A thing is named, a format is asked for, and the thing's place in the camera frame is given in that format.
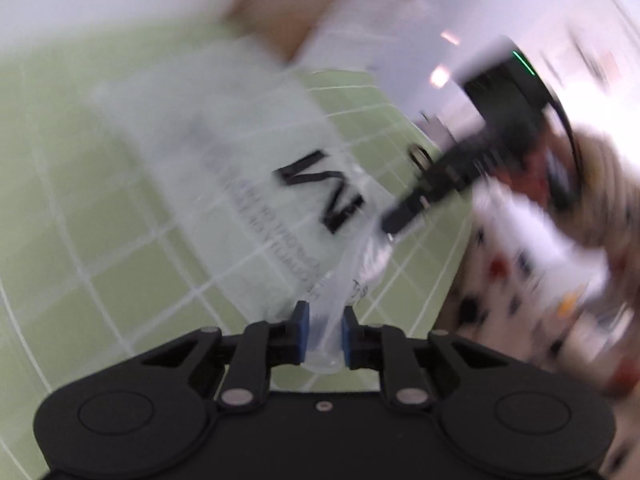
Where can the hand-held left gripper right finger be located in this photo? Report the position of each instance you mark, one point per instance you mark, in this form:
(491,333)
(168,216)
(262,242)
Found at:
(348,340)

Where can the clear plastic shopping bag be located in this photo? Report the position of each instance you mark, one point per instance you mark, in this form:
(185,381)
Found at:
(225,160)

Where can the bubble-wrapped cardboard box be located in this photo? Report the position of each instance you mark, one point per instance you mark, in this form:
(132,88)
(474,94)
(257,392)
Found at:
(280,5)

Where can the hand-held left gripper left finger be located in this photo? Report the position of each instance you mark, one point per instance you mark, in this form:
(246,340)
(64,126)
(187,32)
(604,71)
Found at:
(302,332)

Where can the green checked tablecloth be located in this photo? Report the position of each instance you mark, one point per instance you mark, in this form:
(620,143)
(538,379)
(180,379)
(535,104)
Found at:
(75,210)

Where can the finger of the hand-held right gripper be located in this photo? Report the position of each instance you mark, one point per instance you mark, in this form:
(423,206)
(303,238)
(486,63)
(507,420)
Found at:
(440,180)

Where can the black rubber band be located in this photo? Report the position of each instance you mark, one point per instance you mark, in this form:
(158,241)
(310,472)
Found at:
(414,157)

